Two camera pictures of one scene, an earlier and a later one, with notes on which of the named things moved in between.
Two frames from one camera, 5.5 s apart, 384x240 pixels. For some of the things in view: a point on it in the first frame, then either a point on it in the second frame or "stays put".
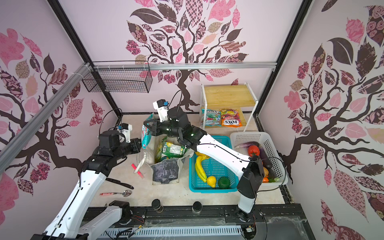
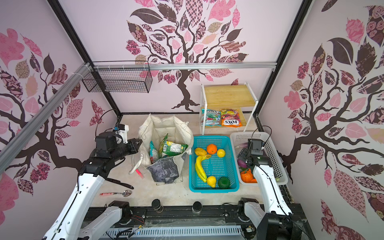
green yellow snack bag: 170,150 stays put
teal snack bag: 146,134 to 153,153
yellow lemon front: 211,180 stays put
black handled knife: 116,181 stays put
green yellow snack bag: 159,151 stays put
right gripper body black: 168,129 to 244,154
